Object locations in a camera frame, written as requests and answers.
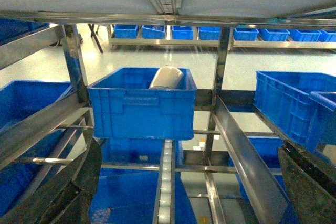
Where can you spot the blue crate with white cylinder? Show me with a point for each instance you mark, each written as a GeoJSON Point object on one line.
{"type": "Point", "coordinates": [125, 107]}

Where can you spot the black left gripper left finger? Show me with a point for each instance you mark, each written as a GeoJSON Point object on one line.
{"type": "Point", "coordinates": [66, 198]}

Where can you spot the blue bin on rollers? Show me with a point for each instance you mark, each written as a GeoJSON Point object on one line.
{"type": "Point", "coordinates": [283, 97]}

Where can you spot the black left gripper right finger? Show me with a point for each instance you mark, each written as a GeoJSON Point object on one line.
{"type": "Point", "coordinates": [310, 183]}

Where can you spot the white cylinder container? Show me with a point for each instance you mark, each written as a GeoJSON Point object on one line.
{"type": "Point", "coordinates": [167, 78]}

